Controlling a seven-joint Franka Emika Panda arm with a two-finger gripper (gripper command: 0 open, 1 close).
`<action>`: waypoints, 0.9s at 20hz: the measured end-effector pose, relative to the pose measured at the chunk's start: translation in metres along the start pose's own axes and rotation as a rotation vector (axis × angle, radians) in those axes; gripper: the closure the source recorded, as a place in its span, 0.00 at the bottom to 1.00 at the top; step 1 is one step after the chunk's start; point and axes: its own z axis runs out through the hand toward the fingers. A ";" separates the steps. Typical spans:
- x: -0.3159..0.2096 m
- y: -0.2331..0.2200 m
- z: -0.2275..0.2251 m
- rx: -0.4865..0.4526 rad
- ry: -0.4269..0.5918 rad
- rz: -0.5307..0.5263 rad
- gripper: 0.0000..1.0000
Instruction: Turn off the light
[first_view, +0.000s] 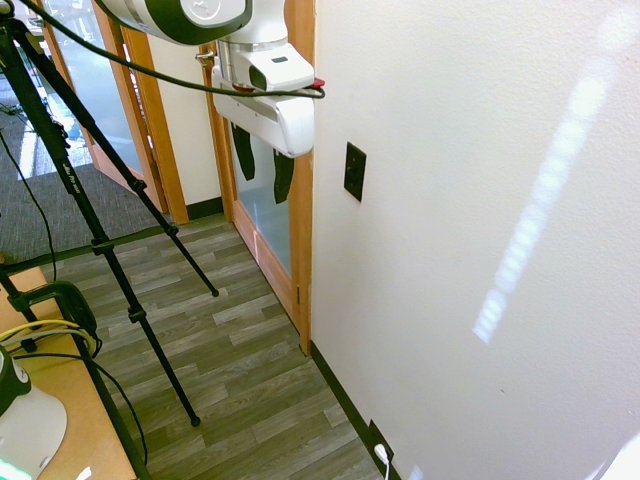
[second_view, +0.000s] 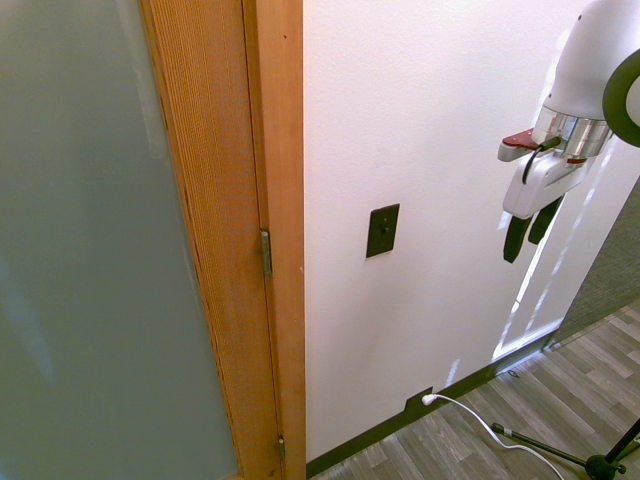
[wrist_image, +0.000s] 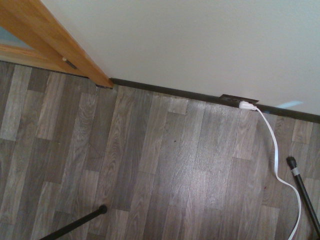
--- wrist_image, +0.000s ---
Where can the black baseboard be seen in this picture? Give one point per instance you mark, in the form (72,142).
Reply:
(175,91)

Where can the white power plug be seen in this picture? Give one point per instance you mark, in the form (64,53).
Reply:
(247,105)

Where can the door hinge with white pin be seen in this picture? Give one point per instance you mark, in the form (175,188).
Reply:
(68,62)

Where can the black tripod leg with tape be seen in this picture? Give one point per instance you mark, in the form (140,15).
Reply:
(303,190)

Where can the wooden door with glass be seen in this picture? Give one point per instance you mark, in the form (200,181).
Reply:
(17,47)

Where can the dark wall outlet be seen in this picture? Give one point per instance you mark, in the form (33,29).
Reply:
(231,99)

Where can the wooden door frame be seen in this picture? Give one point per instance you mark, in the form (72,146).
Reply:
(62,40)

